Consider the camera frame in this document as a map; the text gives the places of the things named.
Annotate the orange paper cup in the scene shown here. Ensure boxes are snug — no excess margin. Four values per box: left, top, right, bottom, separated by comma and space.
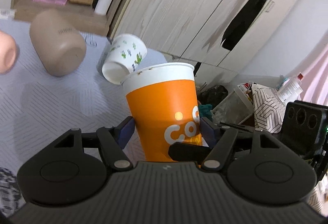
122, 63, 202, 162

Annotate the white floral paper cup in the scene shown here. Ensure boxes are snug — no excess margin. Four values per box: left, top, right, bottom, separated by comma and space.
101, 34, 147, 85

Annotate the taupe plastic cup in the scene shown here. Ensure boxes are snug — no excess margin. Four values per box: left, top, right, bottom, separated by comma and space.
30, 9, 86, 77

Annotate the pink plastic cup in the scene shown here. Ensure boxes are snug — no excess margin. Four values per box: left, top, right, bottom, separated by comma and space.
0, 31, 18, 74

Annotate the geometric patterned bag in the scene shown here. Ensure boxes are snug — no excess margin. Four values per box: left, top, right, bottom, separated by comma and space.
251, 83, 286, 134

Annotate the white patterned tablecloth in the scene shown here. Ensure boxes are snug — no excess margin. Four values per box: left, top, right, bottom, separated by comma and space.
0, 18, 169, 217

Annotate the wooden wardrobe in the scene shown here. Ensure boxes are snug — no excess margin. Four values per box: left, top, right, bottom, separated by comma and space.
109, 0, 297, 87

